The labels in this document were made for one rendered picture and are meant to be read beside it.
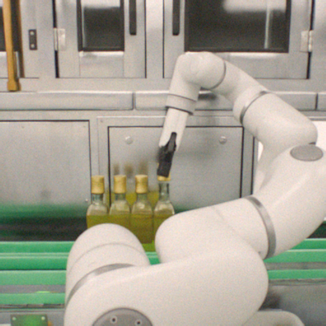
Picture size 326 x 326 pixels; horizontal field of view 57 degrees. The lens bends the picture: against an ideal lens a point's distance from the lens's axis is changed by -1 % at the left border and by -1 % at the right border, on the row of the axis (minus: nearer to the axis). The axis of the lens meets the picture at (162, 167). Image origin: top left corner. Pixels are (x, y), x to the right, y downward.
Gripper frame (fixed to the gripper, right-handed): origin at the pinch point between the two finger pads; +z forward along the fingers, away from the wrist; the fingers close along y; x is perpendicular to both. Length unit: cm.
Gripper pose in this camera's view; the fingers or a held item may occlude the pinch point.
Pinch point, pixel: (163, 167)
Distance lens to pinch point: 79.1
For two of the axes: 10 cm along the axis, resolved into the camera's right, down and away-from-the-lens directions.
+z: -2.5, 9.6, 1.5
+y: 0.1, 1.5, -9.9
